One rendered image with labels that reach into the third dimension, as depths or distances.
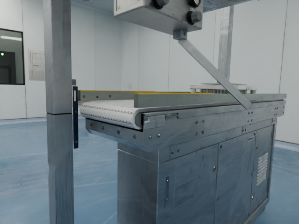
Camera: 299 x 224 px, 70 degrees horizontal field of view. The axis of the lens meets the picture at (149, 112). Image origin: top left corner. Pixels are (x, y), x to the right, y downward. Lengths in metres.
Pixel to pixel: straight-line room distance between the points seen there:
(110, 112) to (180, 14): 0.30
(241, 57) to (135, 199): 3.56
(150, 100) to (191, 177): 0.40
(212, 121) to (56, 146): 0.51
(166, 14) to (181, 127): 0.30
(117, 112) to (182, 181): 0.36
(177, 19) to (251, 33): 3.55
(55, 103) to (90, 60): 5.44
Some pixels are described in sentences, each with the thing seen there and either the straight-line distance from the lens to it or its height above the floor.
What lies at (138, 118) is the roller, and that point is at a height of 0.77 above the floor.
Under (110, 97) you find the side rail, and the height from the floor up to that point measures 0.81.
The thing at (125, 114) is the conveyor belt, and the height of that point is 0.78.
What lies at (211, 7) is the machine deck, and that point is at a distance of 1.08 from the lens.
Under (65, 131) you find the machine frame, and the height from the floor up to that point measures 0.71.
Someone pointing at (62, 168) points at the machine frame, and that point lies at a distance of 0.74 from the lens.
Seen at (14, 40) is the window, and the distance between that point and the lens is 5.64.
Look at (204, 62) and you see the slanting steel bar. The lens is 0.65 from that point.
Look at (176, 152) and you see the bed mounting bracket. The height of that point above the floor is 0.65.
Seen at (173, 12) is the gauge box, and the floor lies 1.02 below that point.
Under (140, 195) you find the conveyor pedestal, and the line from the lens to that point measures 0.73.
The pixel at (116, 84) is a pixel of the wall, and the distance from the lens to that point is 6.44.
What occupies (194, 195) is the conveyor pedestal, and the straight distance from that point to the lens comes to 0.87.
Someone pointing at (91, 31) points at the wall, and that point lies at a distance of 6.24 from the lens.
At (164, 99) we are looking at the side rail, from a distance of 0.54.
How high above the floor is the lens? 0.85
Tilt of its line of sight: 6 degrees down
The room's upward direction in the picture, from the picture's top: 1 degrees clockwise
